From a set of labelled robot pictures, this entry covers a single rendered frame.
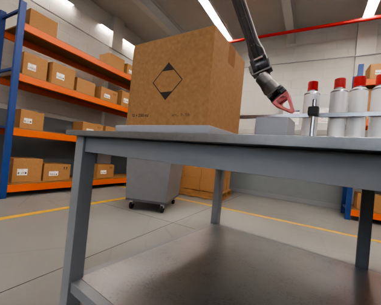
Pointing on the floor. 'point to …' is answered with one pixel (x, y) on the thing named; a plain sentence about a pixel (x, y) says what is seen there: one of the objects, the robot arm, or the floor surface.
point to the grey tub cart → (152, 182)
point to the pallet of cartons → (202, 183)
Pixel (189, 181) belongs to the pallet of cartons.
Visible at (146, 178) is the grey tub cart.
